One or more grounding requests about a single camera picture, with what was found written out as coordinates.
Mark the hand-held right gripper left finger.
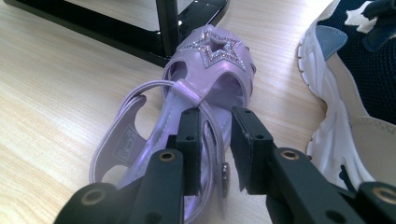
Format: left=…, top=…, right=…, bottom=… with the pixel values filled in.
left=129, top=106, right=203, bottom=224

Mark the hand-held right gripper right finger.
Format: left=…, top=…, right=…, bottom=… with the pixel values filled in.
left=230, top=105, right=365, bottom=224

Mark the purple star sandal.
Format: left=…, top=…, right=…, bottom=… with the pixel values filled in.
left=89, top=24, right=258, bottom=224

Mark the red and black shoe rack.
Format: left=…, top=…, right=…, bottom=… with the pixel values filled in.
left=4, top=0, right=232, bottom=68

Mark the navy and white sneaker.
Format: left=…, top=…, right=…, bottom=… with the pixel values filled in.
left=297, top=0, right=396, bottom=191

